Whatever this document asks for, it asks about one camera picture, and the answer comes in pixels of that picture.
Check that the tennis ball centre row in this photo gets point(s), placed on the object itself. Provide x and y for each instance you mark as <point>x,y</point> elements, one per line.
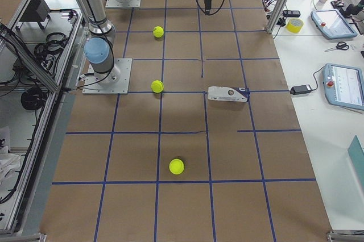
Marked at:
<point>158,32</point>

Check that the yellow tape roll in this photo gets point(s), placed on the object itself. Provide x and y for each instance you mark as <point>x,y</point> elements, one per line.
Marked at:
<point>294,25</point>

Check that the blue teach pendant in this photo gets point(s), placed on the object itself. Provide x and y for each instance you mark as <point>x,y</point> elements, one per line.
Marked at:
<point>343,86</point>
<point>332,24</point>

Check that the black handled scissors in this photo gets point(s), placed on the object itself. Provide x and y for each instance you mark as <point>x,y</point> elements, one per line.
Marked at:
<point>341,45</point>

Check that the tennis ball by near base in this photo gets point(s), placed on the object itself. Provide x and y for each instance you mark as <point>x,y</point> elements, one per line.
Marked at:
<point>157,86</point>

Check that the near blue teach pendant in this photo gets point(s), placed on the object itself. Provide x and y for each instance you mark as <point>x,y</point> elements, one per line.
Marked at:
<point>343,86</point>

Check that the white blue tennis ball can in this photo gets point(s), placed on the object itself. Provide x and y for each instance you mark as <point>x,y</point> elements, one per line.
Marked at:
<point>228,94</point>

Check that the tennis ball near front edge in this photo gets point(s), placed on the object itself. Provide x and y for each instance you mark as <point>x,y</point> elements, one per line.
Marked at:
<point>176,166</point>

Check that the black power adapter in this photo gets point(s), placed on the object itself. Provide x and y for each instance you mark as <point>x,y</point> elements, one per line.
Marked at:
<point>300,89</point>

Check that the far blue teach pendant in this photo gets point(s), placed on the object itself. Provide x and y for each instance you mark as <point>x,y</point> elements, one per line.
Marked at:
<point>332,24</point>

